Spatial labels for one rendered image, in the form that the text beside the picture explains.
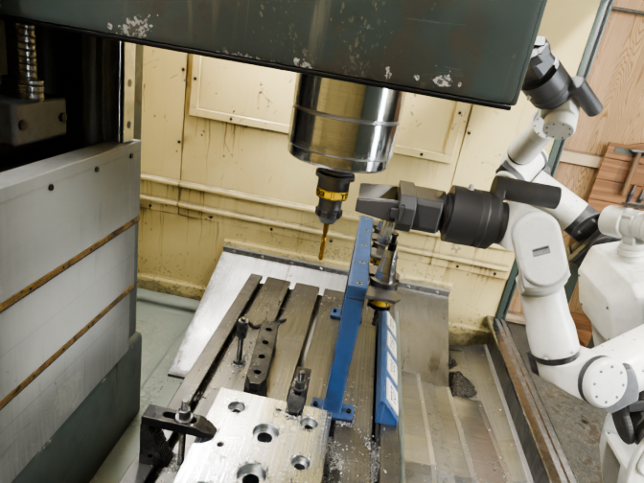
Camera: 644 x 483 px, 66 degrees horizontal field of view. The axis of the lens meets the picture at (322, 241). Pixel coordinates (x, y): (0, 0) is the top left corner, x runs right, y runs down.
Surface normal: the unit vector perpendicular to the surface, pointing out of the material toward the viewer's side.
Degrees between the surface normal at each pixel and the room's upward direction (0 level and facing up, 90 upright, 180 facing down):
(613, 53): 90
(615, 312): 102
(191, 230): 90
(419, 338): 24
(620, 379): 72
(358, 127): 90
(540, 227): 82
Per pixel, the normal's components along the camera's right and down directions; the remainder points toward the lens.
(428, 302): 0.10, -0.69
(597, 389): 0.27, 0.10
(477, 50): -0.12, 0.35
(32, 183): 0.98, 0.22
